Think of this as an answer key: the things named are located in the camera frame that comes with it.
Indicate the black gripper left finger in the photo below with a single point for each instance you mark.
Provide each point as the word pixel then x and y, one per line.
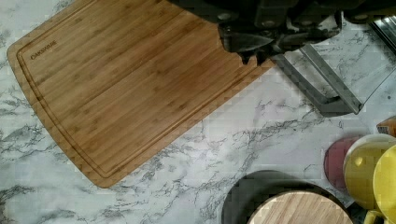
pixel 246 41

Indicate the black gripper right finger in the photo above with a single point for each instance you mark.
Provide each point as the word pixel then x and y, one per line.
pixel 290 37

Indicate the bamboo cutting board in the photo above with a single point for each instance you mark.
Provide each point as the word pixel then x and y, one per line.
pixel 116 81

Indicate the red plate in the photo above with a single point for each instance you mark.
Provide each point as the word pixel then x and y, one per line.
pixel 334 161

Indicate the black pot with wooden lid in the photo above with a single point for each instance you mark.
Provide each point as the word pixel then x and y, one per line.
pixel 273 197

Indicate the yellow mug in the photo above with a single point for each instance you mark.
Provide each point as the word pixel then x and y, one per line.
pixel 382 173

